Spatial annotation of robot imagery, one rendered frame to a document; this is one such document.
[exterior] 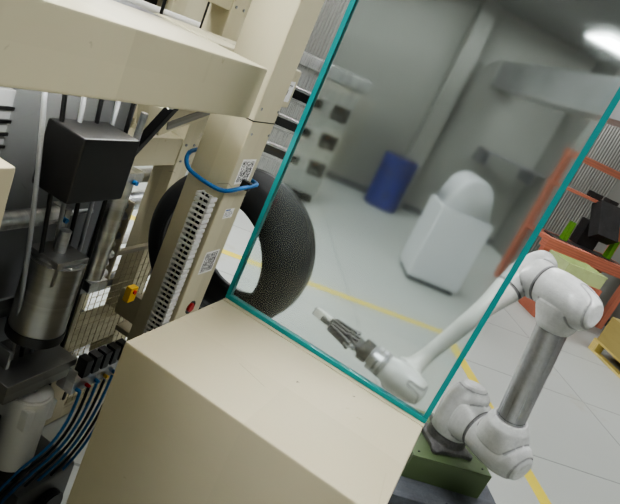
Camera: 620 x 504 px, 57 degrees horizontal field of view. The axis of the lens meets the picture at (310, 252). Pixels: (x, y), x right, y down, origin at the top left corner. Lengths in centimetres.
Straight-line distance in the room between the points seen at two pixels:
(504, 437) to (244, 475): 124
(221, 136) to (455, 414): 133
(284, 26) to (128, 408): 95
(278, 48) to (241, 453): 96
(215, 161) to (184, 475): 81
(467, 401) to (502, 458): 23
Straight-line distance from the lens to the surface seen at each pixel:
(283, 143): 771
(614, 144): 1085
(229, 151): 156
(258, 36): 154
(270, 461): 105
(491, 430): 216
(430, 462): 228
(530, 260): 203
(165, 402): 112
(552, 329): 195
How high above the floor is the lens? 188
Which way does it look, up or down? 18 degrees down
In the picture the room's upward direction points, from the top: 25 degrees clockwise
